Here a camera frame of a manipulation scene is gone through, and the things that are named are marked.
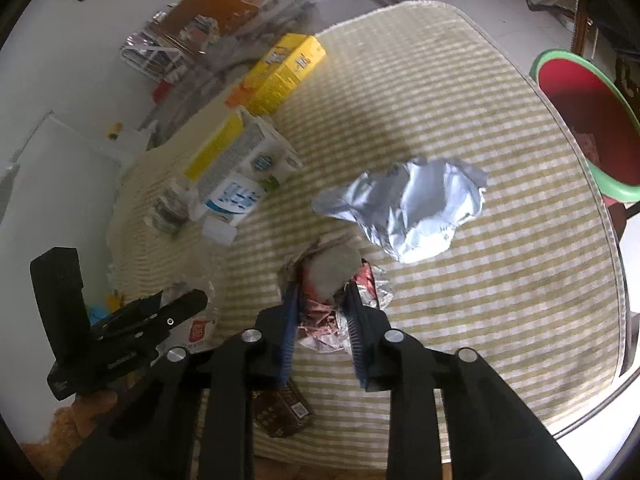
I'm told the small white box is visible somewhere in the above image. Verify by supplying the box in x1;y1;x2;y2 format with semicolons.
201;215;238;246

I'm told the red foil wrapper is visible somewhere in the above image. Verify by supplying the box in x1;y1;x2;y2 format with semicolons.
287;255;396;356

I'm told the white milk carton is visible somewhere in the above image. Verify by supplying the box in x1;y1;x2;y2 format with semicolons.
184;107;303;228

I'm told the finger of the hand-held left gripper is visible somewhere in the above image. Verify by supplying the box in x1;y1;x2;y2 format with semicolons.
120;289;208;341

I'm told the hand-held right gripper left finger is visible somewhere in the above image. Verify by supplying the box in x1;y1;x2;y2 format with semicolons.
57;280;303;480

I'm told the red basin green rim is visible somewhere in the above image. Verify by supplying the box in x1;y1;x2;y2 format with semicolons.
530;49;640;203

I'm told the person's left forearm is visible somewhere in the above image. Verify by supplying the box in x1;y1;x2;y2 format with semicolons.
15;405;88;468

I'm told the silver foil bag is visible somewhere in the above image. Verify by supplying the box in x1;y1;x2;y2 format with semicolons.
312;156;490;265

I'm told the carved wooden chair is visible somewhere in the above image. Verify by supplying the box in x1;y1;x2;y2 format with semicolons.
570;0;640;106

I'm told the yellow drink carton box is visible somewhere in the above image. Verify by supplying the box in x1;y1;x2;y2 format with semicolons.
226;32;327;117

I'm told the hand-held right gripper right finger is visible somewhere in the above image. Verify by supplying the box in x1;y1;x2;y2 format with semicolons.
342;280;583;480

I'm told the grey paper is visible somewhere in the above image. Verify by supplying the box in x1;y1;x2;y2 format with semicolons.
304;246;363;301

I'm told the dark brown small box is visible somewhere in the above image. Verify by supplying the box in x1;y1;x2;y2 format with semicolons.
252;380;315;438

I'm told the white book rack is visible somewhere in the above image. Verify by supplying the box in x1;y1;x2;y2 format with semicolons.
119;10;221;78

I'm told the crushed clear plastic bottle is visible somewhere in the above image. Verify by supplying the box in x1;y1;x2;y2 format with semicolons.
147;180;201;236

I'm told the clear plastic bag red print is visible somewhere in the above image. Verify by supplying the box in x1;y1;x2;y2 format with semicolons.
160;280;221;351

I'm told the person's left hand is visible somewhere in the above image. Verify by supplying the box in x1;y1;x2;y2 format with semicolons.
75;389;118;423

